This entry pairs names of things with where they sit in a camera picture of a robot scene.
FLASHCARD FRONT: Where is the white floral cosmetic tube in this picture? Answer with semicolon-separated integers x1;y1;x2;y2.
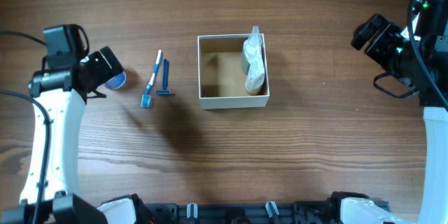
245;55;265;95

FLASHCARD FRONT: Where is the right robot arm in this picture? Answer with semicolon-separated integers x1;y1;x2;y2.
351;0;447;223

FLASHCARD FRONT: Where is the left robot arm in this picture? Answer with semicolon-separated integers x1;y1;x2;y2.
1;24;139;223

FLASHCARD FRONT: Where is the blue white toothbrush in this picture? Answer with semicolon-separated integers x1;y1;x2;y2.
141;50;163;109

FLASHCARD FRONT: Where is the blue disposable razor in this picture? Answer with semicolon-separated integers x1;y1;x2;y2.
155;59;171;96

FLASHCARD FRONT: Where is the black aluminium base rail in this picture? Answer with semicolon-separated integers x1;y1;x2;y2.
139;201;389;224

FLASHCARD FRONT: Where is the clear spray bottle dark liquid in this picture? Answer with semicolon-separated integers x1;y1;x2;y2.
241;26;263;75

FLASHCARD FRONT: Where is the right black cable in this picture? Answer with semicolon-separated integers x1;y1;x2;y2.
372;0;448;109

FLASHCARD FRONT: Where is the white lidded blue jar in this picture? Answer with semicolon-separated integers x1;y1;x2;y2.
103;71;126;90

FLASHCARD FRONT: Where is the white cardboard box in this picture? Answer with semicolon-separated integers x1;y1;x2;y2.
197;34;270;109

